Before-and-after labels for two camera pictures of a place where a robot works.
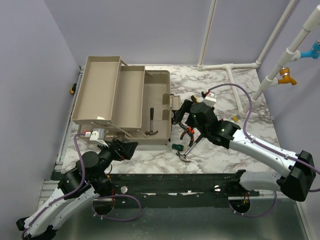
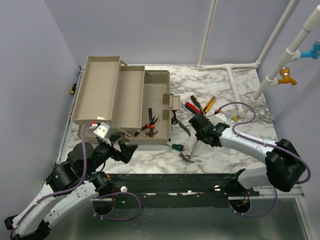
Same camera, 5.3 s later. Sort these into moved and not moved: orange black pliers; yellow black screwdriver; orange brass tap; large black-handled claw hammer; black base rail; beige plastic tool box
Moved: large black-handled claw hammer; orange black pliers
Not moved: beige plastic tool box; black base rail; orange brass tap; yellow black screwdriver
